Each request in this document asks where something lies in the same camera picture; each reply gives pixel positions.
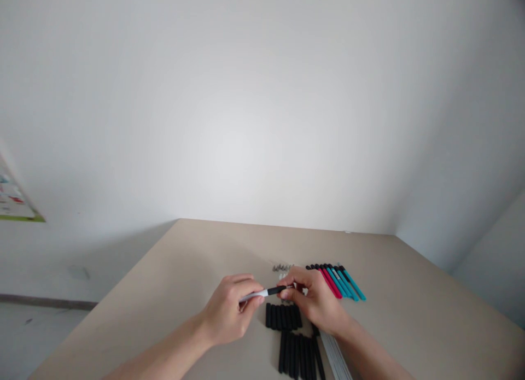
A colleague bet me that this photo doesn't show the person's right hand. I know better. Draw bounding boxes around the person's right hand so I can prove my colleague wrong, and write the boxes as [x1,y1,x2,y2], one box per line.
[279,266,350,338]

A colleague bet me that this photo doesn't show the person's left hand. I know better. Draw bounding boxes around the person's left hand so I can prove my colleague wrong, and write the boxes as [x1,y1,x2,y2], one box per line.
[203,273,267,349]

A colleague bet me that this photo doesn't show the person's right thumb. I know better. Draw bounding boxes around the person's right thumb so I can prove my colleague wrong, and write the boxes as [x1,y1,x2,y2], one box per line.
[282,279,306,300]

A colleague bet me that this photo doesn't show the person's left thumb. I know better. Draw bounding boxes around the person's left thumb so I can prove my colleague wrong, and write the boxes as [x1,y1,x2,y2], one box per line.
[240,283,267,300]

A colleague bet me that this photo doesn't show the person's right fingers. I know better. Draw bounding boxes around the person's right fingers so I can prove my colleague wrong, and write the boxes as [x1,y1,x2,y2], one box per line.
[279,291,308,305]

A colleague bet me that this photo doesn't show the person's left fingers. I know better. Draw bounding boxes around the person's left fingers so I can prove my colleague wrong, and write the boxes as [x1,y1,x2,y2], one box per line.
[239,296,266,316]

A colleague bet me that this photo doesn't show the person's left index finger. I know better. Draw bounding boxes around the person's left index finger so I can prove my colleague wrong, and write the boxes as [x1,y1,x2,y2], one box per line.
[224,273,256,289]

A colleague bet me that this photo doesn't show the person's right index finger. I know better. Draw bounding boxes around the person's right index finger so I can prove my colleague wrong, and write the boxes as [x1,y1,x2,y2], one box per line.
[285,267,314,287]

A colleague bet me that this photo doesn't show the white pen with black grip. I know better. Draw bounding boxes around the white pen with black grip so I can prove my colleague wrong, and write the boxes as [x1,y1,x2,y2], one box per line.
[239,285,294,303]

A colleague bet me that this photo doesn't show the row of short black sleeves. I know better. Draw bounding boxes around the row of short black sleeves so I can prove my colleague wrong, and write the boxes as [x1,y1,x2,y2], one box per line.
[265,302,304,332]

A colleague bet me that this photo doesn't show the row of coloured pens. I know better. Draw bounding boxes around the row of coloured pens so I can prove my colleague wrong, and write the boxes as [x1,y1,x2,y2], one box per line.
[305,262,368,303]

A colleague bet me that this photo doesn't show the row of long black barrels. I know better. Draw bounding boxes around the row of long black barrels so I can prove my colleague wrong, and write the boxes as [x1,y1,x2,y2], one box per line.
[277,322,328,380]

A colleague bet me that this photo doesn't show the pile of white pen tubes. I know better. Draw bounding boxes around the pile of white pen tubes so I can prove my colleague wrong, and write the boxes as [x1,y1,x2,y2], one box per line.
[318,332,354,380]

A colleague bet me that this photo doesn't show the brown skirting board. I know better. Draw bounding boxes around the brown skirting board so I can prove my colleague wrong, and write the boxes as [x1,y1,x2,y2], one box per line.
[0,293,100,312]

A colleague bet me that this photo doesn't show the wall poster with green edge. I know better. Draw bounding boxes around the wall poster with green edge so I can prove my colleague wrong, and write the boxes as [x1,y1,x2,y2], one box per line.
[0,149,46,224]

